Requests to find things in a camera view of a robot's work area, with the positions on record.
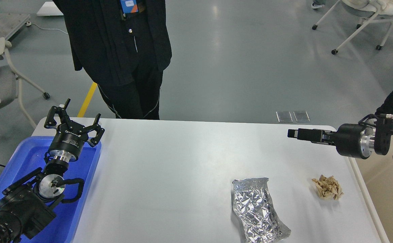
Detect person in black clothes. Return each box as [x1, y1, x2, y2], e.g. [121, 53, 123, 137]
[54, 0, 172, 120]

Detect white flat board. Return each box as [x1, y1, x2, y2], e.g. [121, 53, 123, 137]
[36, 1, 63, 17]

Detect crumpled brown paper ball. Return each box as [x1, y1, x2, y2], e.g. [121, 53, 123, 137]
[311, 175, 344, 200]

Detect aluminium foil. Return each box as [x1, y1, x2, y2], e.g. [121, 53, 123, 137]
[232, 178, 291, 243]

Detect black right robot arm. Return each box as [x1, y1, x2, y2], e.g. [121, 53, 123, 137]
[287, 113, 393, 159]

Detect white rolling chair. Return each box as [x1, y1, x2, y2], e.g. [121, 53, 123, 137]
[312, 0, 393, 55]

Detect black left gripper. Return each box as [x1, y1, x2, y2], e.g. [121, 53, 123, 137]
[44, 99, 105, 162]

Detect beige plastic bin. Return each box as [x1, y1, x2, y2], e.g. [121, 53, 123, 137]
[355, 148, 393, 243]

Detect left metal floor plate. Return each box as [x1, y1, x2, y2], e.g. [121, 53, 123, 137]
[276, 111, 293, 123]

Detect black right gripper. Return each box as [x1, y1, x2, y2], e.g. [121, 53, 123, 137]
[287, 124, 375, 159]

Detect right metal floor plate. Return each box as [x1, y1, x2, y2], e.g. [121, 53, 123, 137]
[293, 111, 311, 123]

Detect metal floor plate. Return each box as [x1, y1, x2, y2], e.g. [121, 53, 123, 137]
[276, 111, 293, 123]
[293, 111, 311, 123]

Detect person feet by chair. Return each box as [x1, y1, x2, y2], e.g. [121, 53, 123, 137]
[311, 0, 325, 9]

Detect blue plastic tray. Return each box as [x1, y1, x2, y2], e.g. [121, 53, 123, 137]
[0, 136, 101, 243]

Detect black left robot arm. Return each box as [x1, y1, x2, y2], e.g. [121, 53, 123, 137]
[0, 99, 105, 243]

